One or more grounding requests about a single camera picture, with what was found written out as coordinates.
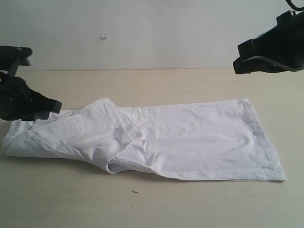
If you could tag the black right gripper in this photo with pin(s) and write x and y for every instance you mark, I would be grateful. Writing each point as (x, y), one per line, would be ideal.
(283, 45)

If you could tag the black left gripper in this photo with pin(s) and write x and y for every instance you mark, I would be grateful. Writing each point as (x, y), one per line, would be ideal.
(14, 101)

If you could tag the white t-shirt red lettering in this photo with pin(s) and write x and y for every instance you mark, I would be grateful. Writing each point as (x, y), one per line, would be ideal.
(203, 141)

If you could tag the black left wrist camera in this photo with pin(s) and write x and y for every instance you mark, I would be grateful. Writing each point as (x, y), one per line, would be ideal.
(12, 57)

